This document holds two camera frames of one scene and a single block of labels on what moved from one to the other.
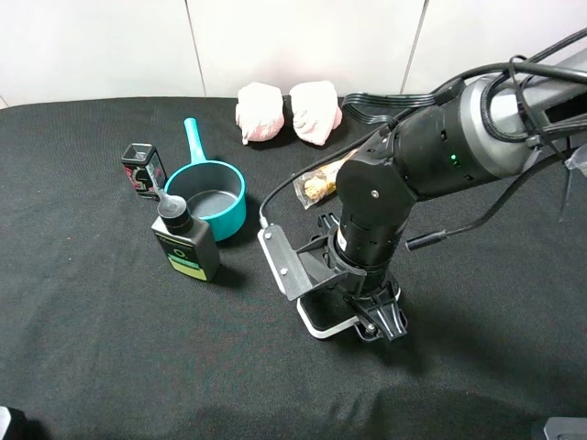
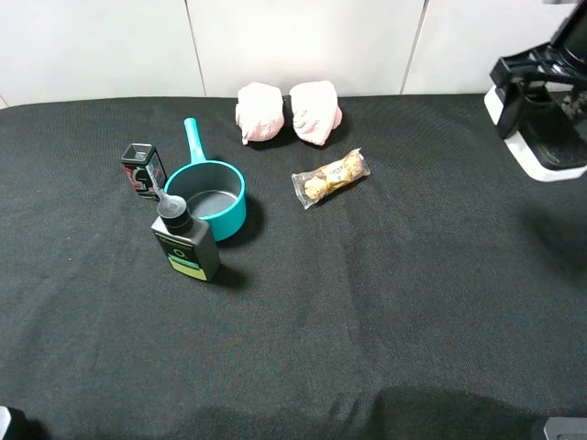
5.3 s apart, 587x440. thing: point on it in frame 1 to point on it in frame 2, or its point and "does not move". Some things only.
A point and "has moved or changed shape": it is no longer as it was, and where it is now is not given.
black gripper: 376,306 to 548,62
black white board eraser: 326,311 has moved or changed shape
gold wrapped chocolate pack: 320,182 does not move
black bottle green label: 188,244 does not move
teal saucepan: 215,192 does not move
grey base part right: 566,428 does not move
